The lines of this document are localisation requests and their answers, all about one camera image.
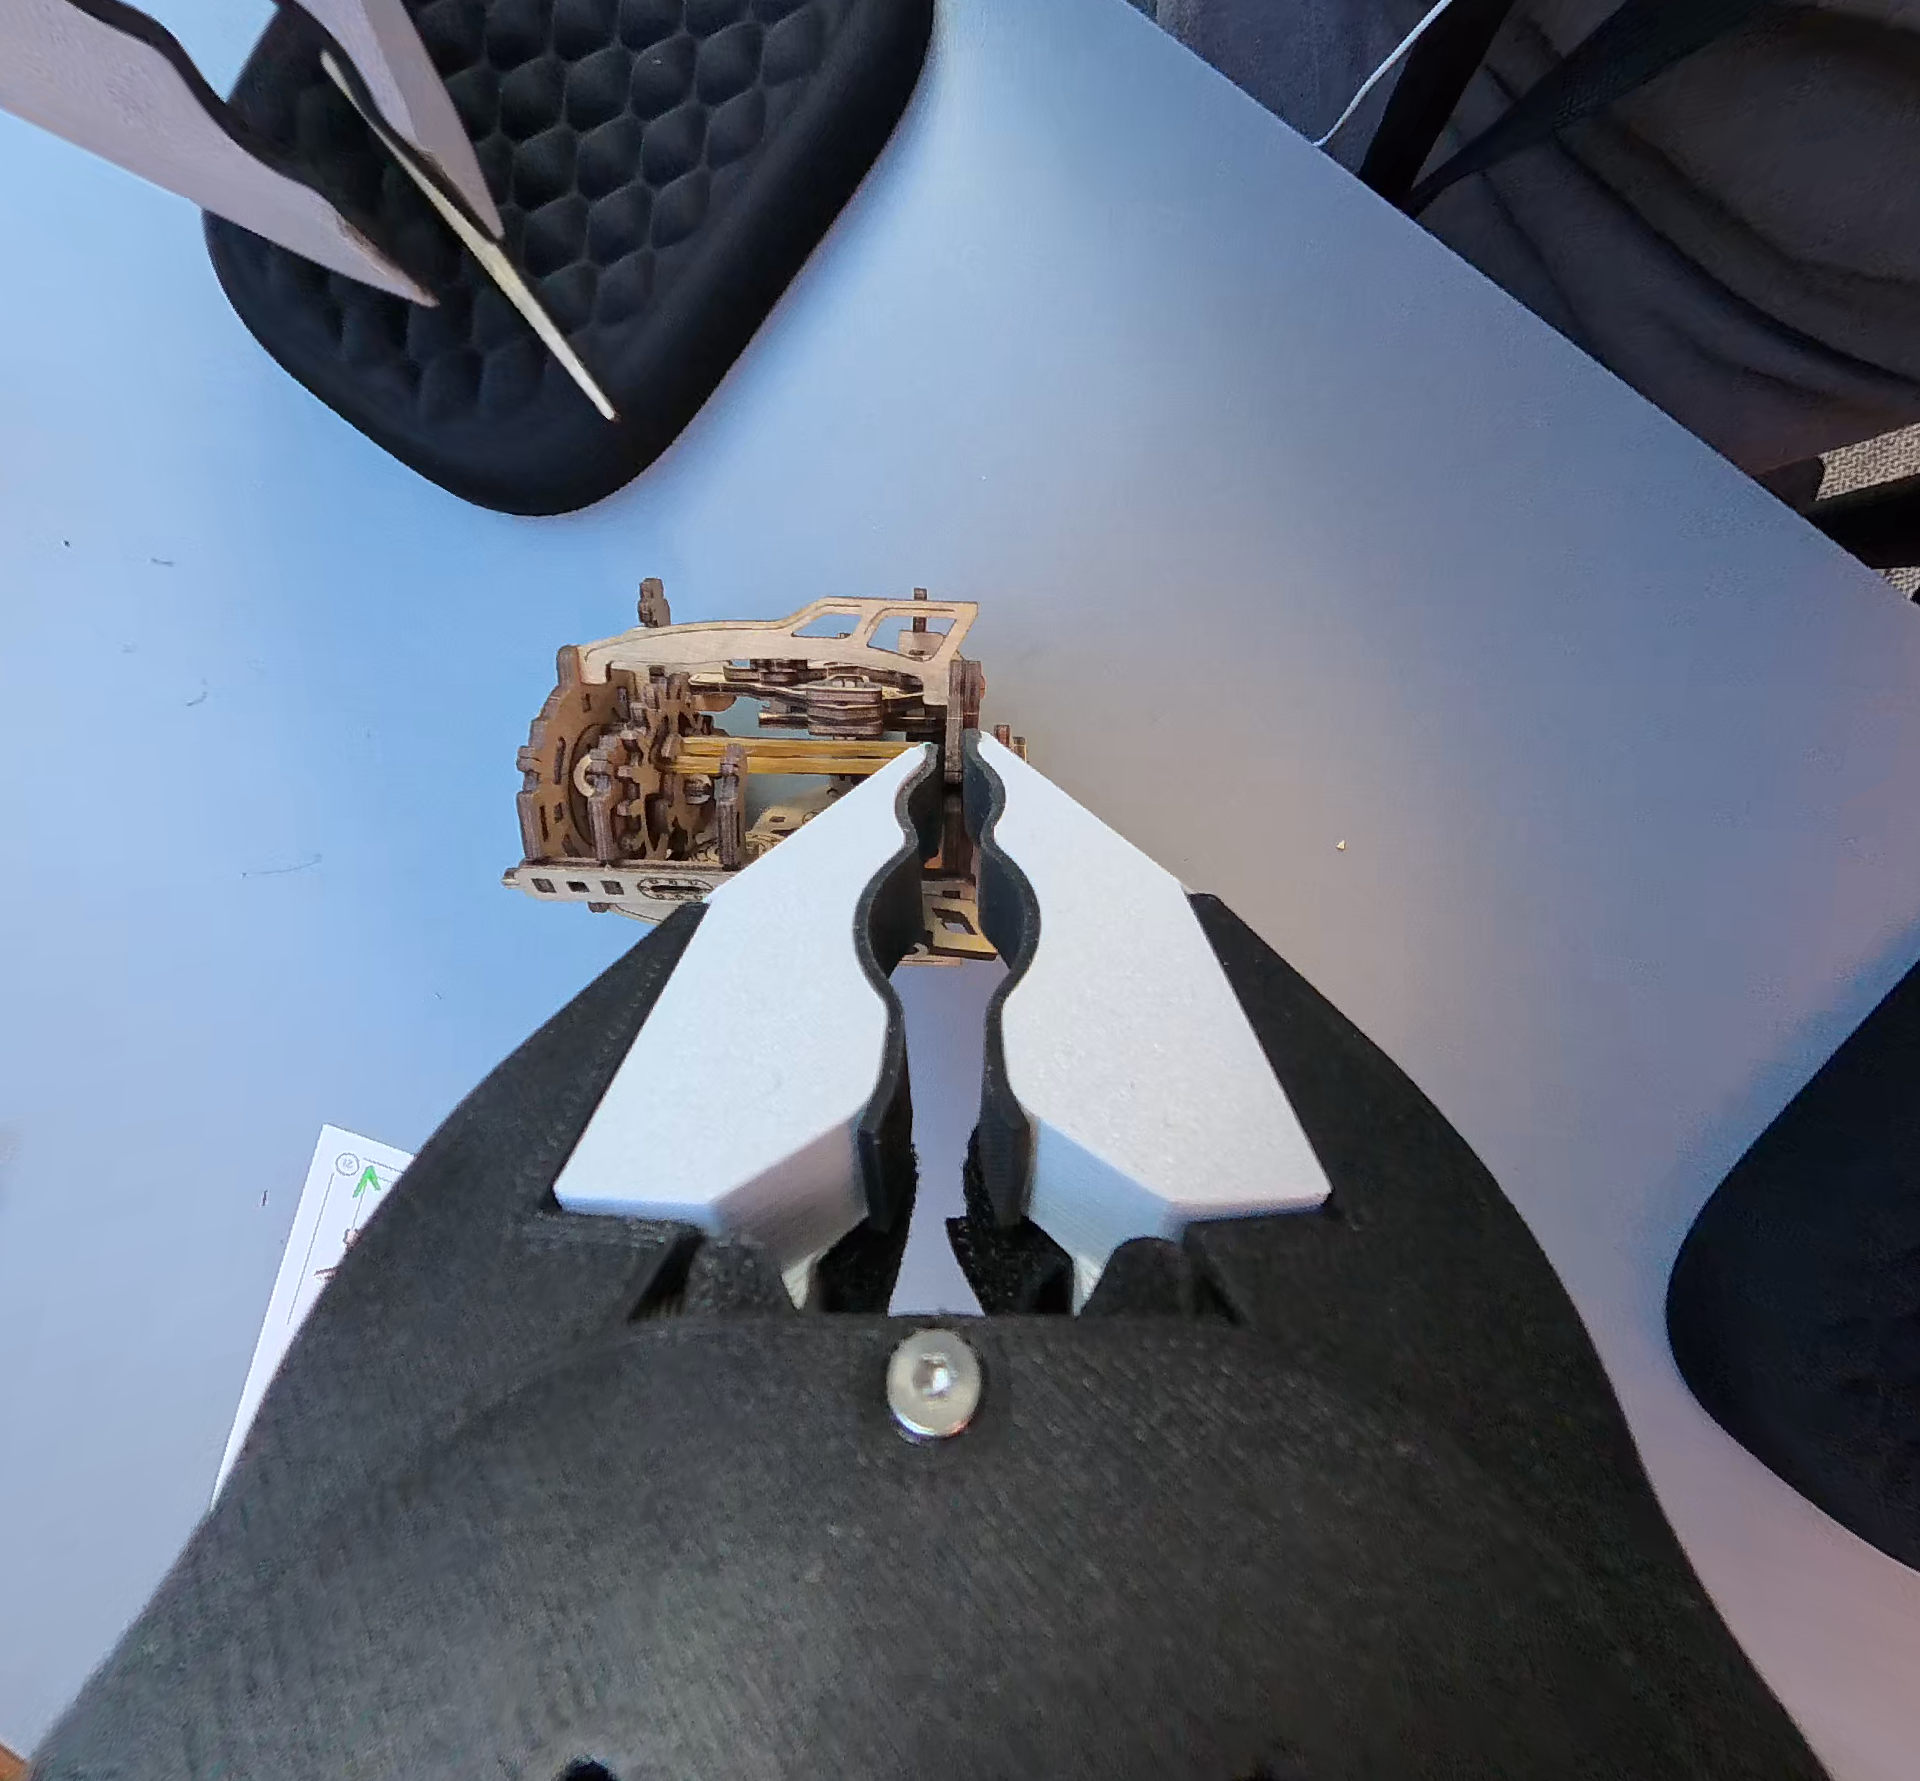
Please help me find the black smooth pad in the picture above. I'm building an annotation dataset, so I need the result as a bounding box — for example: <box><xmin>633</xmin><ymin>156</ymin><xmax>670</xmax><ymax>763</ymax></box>
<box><xmin>1666</xmin><ymin>963</ymin><xmax>1920</xmax><ymax>1574</ymax></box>

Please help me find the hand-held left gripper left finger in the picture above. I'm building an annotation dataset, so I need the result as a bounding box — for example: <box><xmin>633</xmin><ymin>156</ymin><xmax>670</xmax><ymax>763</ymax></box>
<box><xmin>556</xmin><ymin>745</ymin><xmax>941</xmax><ymax>1312</ymax></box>

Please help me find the plain black strap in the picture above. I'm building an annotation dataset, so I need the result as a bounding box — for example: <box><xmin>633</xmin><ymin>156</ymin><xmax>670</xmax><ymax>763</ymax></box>
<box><xmin>1407</xmin><ymin>0</ymin><xmax>1920</xmax><ymax>220</ymax></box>

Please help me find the black honeycomb foam pad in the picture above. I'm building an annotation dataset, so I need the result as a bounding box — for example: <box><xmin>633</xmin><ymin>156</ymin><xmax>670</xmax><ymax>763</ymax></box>
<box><xmin>201</xmin><ymin>0</ymin><xmax>935</xmax><ymax>517</ymax></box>

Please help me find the thin wooden part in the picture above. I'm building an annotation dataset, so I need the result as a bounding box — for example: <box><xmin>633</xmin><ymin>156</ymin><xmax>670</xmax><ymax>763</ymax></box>
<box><xmin>320</xmin><ymin>49</ymin><xmax>618</xmax><ymax>422</ymax></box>

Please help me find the white instruction sheet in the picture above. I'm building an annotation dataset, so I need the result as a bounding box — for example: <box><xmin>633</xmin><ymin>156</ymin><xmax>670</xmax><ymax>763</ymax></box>
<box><xmin>210</xmin><ymin>1124</ymin><xmax>416</xmax><ymax>1503</ymax></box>

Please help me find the black strap with white edge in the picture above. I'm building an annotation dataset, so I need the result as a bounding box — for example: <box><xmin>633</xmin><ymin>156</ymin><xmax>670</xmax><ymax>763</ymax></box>
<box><xmin>1316</xmin><ymin>0</ymin><xmax>1596</xmax><ymax>199</ymax></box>

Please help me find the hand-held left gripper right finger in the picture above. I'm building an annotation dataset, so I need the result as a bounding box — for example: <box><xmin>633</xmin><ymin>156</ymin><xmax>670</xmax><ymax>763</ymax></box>
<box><xmin>960</xmin><ymin>730</ymin><xmax>1333</xmax><ymax>1316</ymax></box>

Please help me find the person's grey clothing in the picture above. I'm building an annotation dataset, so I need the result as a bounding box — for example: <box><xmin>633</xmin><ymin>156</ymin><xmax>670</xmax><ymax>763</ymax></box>
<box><xmin>1051</xmin><ymin>0</ymin><xmax>1920</xmax><ymax>481</ymax></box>

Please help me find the wooden model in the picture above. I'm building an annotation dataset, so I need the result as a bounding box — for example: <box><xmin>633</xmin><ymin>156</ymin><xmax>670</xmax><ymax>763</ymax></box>
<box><xmin>502</xmin><ymin>578</ymin><xmax>1038</xmax><ymax>967</ymax></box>

